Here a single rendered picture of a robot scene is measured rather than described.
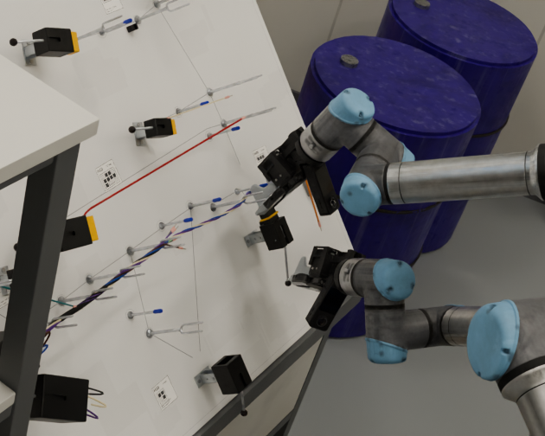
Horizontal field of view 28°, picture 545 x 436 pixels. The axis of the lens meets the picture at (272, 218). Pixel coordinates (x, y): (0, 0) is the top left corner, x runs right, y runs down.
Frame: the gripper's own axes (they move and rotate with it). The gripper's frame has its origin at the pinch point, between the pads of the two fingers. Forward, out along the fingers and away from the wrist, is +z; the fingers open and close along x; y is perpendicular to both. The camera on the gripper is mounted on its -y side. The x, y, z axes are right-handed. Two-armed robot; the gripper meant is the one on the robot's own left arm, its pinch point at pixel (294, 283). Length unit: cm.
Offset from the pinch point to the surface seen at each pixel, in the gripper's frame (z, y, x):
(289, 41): 198, 129, -84
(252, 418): 27.0, -28.8, -16.2
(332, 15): 179, 140, -90
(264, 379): 2.4, -20.8, -1.2
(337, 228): 16.5, 18.5, -17.1
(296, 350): 7.1, -12.5, -9.7
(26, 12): -5, 27, 73
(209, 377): -5.9, -24.3, 15.9
